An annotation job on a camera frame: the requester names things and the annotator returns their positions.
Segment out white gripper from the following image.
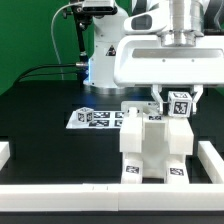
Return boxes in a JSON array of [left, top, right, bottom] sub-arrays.
[[114, 35, 224, 114]]

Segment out small white tagged cube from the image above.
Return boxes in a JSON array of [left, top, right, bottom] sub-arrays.
[[168, 91, 192, 117], [76, 107, 94, 123]]

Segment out white chair seat block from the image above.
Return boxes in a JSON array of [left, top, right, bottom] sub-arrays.
[[142, 115, 168, 179]]

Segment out white chair back frame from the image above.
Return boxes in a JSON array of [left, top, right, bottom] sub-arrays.
[[119, 101, 194, 155]]

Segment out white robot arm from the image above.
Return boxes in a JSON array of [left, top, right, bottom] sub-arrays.
[[82, 0, 224, 117]]

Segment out white base tag sheet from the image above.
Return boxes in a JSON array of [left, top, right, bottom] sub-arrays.
[[66, 111, 124, 129]]

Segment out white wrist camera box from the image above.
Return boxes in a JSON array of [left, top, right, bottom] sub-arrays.
[[123, 8, 168, 35]]

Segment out white right fence rail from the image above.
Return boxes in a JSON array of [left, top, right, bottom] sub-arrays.
[[197, 141, 224, 184]]

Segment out white fence rail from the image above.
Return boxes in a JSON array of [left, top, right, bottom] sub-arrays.
[[0, 142, 10, 170], [197, 141, 224, 184], [0, 184, 224, 212]]

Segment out white front fence rail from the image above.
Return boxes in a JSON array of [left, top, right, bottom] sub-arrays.
[[0, 184, 224, 212]]

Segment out overhead camera on stand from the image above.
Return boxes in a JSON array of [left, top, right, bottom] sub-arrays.
[[74, 0, 117, 16]]

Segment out black camera stand pole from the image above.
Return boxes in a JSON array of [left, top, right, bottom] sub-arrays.
[[68, 3, 91, 83]]

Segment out grey cable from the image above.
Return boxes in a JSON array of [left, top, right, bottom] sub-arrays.
[[50, 1, 84, 81]]

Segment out black cables on table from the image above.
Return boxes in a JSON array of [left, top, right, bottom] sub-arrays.
[[14, 61, 89, 84]]

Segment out white left fence rail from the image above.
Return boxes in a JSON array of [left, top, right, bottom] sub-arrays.
[[0, 142, 10, 170]]

